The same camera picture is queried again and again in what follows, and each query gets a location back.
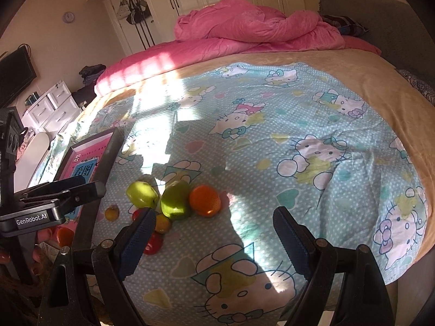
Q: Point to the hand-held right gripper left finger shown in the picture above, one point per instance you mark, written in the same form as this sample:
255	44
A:
136	241

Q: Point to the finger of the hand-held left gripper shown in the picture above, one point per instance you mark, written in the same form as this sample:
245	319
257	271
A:
81	192

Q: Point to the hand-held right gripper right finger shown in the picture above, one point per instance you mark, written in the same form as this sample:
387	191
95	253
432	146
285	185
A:
289	241

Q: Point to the red tomato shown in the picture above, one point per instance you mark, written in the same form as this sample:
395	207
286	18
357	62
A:
153	244
137	214

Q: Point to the small yellow tomato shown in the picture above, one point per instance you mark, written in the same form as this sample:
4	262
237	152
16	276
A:
163	224
112	213

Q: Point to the black box with pink lining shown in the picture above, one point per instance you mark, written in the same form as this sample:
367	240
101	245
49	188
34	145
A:
86	149

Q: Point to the green apple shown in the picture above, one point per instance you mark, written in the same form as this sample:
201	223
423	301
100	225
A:
175	200
142	193

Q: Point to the orange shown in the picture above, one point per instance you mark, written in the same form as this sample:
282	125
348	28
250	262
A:
205	200

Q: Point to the cat printed blanket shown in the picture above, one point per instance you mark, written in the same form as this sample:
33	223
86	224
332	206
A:
272	163

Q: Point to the white drawer cabinet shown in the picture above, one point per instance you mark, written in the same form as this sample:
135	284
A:
51	105

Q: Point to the pile of dark clothes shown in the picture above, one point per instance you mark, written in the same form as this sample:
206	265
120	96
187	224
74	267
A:
91	73

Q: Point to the black television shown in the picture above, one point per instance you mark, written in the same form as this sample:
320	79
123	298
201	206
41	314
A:
13	74

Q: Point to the white door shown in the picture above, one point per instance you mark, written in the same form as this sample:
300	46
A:
119	34

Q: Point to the hanging bags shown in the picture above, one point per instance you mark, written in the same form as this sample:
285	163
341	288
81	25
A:
134	6

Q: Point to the patterned pillow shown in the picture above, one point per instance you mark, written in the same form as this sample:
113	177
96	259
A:
419	86

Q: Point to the pink quilt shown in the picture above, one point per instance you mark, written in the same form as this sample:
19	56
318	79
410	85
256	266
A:
238	23

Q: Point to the striped dark pillow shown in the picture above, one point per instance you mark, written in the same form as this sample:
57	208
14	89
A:
343	23

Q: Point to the grey headboard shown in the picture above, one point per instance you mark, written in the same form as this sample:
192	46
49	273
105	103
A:
380	17

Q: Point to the round wall clock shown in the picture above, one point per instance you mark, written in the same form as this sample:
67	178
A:
69	17

